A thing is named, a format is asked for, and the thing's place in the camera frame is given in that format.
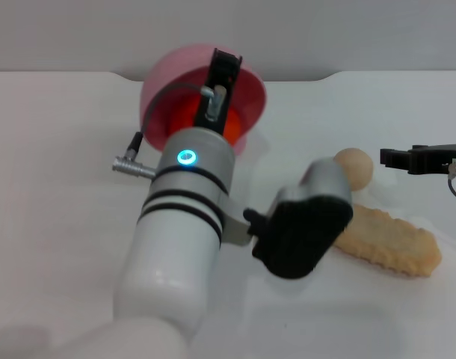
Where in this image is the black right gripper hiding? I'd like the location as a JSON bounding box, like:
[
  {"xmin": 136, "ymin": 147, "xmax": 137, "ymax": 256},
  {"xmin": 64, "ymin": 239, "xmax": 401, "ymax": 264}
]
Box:
[{"xmin": 380, "ymin": 143, "xmax": 456, "ymax": 176}]

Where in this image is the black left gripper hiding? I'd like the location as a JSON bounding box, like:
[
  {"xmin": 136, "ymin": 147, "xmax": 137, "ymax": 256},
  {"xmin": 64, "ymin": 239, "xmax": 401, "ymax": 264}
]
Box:
[{"xmin": 192, "ymin": 47, "xmax": 244, "ymax": 138}]

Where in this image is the pink plastic bowl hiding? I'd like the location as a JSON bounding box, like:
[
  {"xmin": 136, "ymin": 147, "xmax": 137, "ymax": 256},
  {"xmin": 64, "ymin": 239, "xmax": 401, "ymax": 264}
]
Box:
[{"xmin": 141, "ymin": 43, "xmax": 268, "ymax": 153}]

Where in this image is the orange toy fruit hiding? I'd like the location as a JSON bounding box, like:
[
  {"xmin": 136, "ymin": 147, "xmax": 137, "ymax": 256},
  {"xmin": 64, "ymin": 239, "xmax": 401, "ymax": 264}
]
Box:
[{"xmin": 167, "ymin": 95, "xmax": 242, "ymax": 147}]

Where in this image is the beige round bun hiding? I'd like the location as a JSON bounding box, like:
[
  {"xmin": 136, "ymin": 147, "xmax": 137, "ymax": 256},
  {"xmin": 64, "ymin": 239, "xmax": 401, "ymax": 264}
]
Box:
[{"xmin": 333, "ymin": 147, "xmax": 375, "ymax": 191}]

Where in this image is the long golden bread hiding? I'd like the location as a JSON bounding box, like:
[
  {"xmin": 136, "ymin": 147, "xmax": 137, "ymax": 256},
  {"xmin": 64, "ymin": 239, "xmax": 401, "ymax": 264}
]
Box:
[{"xmin": 332, "ymin": 203, "xmax": 443, "ymax": 278}]

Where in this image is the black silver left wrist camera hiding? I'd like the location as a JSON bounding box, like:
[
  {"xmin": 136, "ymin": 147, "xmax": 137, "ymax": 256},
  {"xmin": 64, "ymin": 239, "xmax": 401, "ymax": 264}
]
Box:
[{"xmin": 220, "ymin": 157, "xmax": 354, "ymax": 280}]

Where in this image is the left arm cable with plug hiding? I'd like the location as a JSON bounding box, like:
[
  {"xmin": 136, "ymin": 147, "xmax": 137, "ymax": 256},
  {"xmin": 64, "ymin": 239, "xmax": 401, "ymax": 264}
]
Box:
[{"xmin": 112, "ymin": 82, "xmax": 227, "ymax": 177}]

